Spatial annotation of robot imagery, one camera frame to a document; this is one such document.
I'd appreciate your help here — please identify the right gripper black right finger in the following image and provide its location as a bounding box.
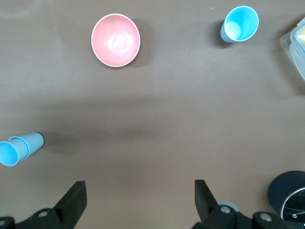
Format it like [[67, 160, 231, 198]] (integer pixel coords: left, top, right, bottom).
[[192, 178, 254, 229]]

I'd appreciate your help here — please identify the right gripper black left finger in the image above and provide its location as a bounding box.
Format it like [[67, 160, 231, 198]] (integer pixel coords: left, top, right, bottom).
[[14, 180, 87, 229]]

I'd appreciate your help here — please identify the blue plastic cup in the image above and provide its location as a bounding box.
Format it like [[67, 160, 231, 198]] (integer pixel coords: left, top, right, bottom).
[[0, 136, 30, 167], [220, 5, 260, 44], [8, 132, 45, 160]]

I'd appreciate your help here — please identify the glass pot lid steel rim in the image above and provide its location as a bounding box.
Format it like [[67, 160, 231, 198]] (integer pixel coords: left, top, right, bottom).
[[280, 187, 305, 229]]

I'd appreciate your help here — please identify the brown table cloth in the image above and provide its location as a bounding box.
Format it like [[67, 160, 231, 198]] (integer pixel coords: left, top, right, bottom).
[[0, 0, 305, 229]]

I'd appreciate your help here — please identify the pink bowl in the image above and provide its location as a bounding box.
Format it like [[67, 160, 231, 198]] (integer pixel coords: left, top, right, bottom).
[[91, 13, 141, 68]]

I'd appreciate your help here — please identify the clear plastic food container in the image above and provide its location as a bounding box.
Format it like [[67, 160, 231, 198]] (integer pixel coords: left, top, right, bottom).
[[279, 16, 305, 81]]

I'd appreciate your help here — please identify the yellow round food piece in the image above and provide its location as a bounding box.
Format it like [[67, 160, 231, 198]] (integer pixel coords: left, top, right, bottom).
[[297, 23, 305, 45]]

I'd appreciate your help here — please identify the black pot blue handle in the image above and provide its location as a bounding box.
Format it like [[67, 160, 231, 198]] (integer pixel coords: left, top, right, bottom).
[[267, 170, 305, 229]]

